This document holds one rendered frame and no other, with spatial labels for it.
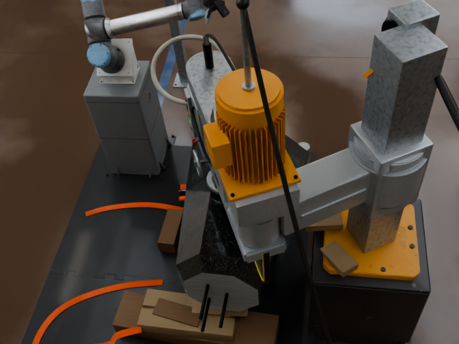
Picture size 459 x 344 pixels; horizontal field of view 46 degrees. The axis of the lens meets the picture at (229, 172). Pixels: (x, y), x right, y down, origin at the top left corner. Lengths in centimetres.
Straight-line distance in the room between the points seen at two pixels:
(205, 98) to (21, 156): 280
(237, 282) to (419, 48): 154
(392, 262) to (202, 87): 134
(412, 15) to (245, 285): 160
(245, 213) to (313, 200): 39
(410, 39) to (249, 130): 70
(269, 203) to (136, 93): 201
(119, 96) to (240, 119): 216
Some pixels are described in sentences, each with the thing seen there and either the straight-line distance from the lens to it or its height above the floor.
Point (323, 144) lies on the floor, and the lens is 452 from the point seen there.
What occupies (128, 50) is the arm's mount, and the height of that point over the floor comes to 105.
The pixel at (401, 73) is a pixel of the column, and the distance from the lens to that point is 207.
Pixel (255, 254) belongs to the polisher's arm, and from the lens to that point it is 243.
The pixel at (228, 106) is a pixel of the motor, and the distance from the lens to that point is 178.
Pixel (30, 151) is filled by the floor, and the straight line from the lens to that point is 498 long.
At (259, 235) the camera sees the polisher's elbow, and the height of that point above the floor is 136.
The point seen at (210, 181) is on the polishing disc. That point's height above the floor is 88.
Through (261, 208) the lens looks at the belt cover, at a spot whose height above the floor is 165.
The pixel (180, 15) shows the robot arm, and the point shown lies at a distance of 295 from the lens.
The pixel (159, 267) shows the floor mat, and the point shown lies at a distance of 390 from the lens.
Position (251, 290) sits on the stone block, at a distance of 302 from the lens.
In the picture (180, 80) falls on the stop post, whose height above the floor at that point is 4.
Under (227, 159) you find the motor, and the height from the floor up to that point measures 188.
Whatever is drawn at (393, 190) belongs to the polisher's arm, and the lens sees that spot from 249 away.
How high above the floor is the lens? 330
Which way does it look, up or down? 49 degrees down
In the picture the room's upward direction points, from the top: 7 degrees counter-clockwise
